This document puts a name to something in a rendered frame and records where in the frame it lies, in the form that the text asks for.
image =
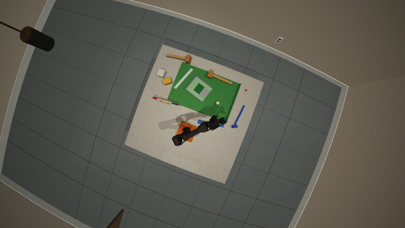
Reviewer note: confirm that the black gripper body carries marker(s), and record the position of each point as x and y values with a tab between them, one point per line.
222	121

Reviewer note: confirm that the green putting mat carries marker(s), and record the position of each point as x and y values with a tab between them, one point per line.
222	92

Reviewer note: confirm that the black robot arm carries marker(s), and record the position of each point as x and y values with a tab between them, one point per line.
187	133

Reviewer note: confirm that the brown wooden mallet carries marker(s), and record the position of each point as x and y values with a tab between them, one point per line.
210	75
187	58

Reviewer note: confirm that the yellow cube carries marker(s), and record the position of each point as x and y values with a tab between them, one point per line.
167	81

